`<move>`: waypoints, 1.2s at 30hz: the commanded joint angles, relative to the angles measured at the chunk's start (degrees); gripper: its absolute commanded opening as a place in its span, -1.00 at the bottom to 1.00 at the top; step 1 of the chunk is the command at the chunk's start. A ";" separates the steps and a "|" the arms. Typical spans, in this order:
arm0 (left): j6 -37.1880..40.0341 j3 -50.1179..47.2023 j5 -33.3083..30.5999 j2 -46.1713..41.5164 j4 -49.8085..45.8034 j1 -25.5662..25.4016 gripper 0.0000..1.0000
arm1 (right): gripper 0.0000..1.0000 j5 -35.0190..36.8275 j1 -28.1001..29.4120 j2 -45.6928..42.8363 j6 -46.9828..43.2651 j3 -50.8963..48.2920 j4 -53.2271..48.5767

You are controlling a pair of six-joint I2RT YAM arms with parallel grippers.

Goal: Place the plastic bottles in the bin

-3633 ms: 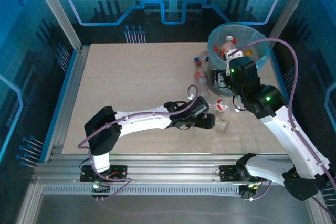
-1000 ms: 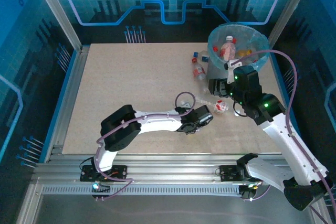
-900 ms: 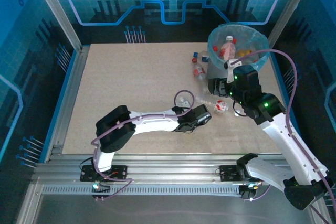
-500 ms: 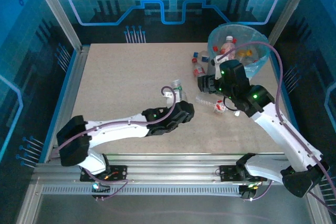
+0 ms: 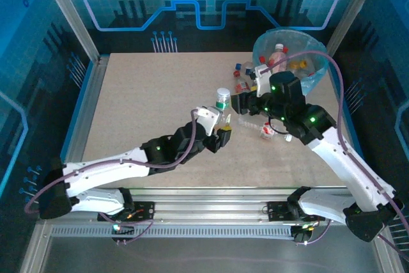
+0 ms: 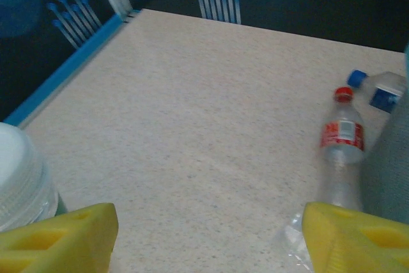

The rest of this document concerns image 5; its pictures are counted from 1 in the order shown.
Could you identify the red label cola bottle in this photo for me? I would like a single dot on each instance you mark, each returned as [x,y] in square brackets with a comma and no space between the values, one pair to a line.
[262,59]

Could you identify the white cap red print bottle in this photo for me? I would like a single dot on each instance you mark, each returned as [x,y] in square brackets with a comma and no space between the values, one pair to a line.
[266,130]

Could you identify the blue cap clear bottle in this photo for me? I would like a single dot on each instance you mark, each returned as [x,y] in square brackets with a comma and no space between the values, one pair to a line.
[247,69]

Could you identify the translucent trash bin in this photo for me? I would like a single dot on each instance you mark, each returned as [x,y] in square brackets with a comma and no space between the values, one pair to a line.
[287,36]

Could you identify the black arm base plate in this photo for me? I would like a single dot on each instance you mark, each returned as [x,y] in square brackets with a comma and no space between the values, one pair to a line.
[278,210]
[147,211]

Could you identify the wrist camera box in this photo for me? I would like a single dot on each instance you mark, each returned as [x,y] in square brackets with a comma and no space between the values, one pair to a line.
[209,119]
[263,81]

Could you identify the red cap red label bottle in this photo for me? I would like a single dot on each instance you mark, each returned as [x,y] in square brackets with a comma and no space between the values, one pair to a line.
[242,87]

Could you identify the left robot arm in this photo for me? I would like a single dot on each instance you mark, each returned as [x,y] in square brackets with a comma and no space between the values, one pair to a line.
[105,170]

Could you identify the aluminium table side rail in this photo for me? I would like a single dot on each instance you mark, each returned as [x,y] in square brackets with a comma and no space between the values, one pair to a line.
[87,110]

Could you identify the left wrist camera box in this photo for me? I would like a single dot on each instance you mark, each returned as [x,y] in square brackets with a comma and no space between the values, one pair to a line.
[209,119]

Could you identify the clear bottle green neck label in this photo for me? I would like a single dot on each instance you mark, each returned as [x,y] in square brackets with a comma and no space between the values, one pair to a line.
[222,97]

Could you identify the arm base connector module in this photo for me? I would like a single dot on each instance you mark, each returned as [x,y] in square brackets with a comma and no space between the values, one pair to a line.
[119,226]
[302,234]

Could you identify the pink label drink bottle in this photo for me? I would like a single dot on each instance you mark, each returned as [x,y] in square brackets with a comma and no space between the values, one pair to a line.
[278,60]

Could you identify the brushed metal front panel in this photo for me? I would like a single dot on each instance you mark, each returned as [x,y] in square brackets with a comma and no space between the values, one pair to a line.
[207,257]

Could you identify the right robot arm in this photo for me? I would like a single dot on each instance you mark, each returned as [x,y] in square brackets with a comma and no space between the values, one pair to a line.
[342,167]

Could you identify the aluminium front rail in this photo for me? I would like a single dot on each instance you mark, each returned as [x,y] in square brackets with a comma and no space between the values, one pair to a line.
[207,202]

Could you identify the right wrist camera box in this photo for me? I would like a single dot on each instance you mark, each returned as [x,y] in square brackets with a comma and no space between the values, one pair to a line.
[263,81]

